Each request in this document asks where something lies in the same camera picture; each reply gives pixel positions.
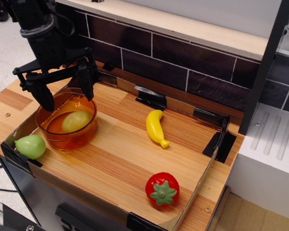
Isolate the transparent orange plastic pot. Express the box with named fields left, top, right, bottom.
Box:
left=36, top=88, right=97, bottom=150

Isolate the dark tile backsplash panel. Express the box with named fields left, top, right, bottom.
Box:
left=53, top=7, right=289, bottom=116

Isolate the cardboard fence with black tape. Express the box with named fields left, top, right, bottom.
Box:
left=1, top=80, right=233, bottom=231

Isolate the green toy pear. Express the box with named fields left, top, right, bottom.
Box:
left=14, top=135, right=46, bottom=160

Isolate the yellow toy potato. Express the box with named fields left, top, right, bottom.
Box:
left=62, top=110, right=93, bottom=133

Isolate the red toy tomato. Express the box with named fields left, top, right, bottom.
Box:
left=145, top=172, right=180, bottom=206

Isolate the white toy sink drainboard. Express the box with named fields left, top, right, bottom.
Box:
left=228, top=103, right=289, bottom=218

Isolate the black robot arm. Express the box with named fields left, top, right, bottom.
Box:
left=2, top=0, right=97, bottom=111

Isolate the yellow toy banana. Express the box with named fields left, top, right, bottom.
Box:
left=146, top=110, right=170, bottom=148

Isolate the light wooden shelf board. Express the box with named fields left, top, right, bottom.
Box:
left=60, top=0, right=268, bottom=61

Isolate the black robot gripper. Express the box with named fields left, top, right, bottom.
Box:
left=13, top=26, right=96, bottom=112

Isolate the dark grey vertical post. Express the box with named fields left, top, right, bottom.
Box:
left=238, top=0, right=289, bottom=135

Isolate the black caster wheel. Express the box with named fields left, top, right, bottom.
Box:
left=0, top=6, right=9, bottom=22

